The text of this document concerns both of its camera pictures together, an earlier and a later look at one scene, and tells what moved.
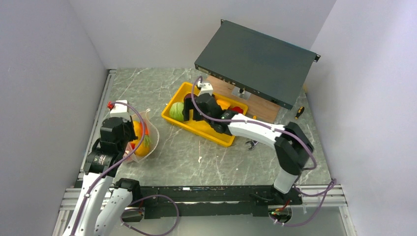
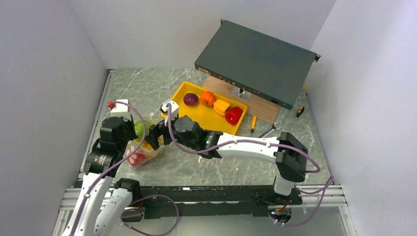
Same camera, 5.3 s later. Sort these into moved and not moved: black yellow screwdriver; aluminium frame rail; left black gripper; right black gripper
Moved: right black gripper
Not moved: left black gripper; aluminium frame rail; black yellow screwdriver
